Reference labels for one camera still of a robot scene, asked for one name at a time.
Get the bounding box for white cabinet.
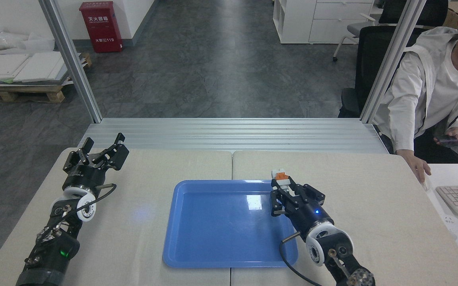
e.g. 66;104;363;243
273;0;376;44

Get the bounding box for black office chair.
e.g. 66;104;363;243
338;26;432;118

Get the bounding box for white flat boards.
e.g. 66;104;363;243
0;51;82;85

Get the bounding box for red fire extinguisher box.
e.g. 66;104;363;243
79;1;124;53

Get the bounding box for black phone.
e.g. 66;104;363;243
435;136;458;148

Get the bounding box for silver aluminium rail platform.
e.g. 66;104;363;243
77;118;388;154

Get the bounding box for wooden pallet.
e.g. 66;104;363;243
0;53;93;104

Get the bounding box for blue plastic tray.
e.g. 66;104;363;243
162;180;299;268

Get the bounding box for person's left hand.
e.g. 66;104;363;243
434;127;458;143

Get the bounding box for white switch part green button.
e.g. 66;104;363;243
271;170;291;192

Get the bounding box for clear plastic packaging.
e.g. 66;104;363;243
0;26;54;51

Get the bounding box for person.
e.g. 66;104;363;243
373;0;458;164

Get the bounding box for brown cardboard box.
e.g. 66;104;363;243
442;2;458;28

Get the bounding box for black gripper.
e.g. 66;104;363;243
62;133;130;193
270;183;334;240

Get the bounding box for person's right hand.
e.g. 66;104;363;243
396;149;432;184

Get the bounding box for silver aluminium post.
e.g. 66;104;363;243
360;0;427;124
38;0;103;124

